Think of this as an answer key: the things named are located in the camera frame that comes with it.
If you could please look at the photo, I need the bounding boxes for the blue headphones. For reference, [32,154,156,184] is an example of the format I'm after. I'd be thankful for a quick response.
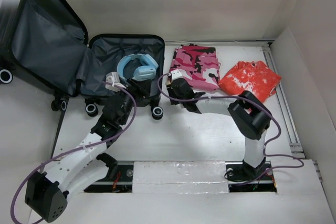
[117,54,159,83]

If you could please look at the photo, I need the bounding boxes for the pink camouflage garment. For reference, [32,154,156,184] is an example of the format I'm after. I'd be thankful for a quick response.
[169,45,220,92]

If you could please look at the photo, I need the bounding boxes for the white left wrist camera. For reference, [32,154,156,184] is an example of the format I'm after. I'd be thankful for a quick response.
[105,72,120,90]

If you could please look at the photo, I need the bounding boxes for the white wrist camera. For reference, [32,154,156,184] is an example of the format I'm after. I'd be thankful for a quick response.
[105,72,120,90]
[169,69,183,81]

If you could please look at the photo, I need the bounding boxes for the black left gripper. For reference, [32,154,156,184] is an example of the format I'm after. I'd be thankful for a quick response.
[113,79,150,125]

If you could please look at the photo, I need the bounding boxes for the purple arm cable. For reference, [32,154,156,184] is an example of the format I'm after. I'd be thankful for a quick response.
[10,82,137,222]
[157,73,305,185]

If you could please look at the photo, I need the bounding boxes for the orange white garment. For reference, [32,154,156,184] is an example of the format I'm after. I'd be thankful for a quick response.
[218,61,281,103]

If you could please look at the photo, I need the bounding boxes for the white foam base cover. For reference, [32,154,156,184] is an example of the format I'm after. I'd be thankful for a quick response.
[132,161,228,195]

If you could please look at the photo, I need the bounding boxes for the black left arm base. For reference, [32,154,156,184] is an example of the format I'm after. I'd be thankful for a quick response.
[84,153,134,194]

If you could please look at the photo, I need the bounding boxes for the black white space suitcase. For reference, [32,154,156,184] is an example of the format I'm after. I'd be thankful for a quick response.
[1,0,165,120]

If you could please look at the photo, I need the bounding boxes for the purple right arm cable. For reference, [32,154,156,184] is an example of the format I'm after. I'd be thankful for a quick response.
[157,73,305,185]

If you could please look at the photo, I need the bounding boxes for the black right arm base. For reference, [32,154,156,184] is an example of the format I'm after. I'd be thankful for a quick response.
[224,162,277,193]

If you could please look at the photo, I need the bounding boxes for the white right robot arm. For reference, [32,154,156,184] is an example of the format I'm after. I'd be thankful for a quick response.
[166,78,270,179]

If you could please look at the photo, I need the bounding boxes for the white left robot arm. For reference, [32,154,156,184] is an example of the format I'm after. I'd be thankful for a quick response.
[24,79,151,223]

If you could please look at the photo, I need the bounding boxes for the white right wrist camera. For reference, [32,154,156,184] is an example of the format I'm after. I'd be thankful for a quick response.
[169,69,183,81]

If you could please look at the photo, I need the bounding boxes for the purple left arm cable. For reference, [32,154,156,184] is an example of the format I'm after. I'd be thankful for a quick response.
[10,82,137,222]

